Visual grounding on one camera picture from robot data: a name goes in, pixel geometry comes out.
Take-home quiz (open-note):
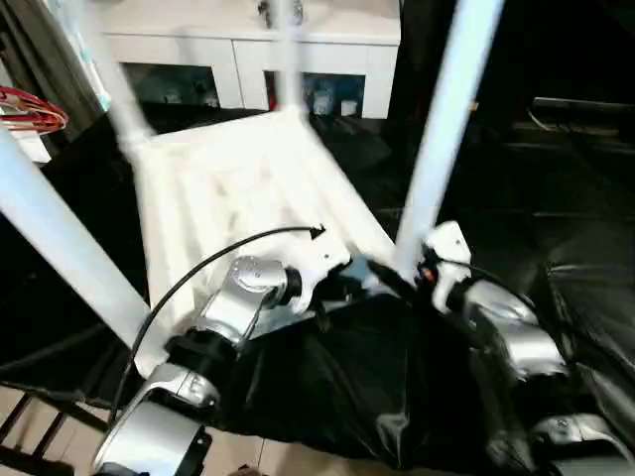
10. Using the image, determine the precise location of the black metal bar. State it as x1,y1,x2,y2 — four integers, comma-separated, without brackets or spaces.
532,95,635,126

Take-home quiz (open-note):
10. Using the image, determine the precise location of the white plastic table top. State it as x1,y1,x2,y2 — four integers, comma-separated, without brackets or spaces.
127,107,398,380

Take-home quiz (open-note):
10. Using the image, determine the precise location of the black plastic mat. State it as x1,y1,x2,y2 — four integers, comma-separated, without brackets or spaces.
0,99,635,472

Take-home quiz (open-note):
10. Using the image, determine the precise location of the white plastic table leg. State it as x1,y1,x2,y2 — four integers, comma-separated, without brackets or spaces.
0,124,156,354
58,0,156,152
268,0,309,118
391,0,507,287

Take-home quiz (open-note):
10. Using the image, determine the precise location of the white cabinet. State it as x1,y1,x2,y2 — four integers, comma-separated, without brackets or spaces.
84,0,402,120

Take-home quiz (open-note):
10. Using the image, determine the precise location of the grey crumpled bundle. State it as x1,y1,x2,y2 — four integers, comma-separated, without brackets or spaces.
260,0,305,29

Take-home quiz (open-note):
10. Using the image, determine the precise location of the red wire hanger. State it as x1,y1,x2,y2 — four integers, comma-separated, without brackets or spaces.
0,85,68,134

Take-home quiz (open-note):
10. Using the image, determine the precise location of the black metal stand frame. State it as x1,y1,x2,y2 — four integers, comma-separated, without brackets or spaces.
0,389,110,476

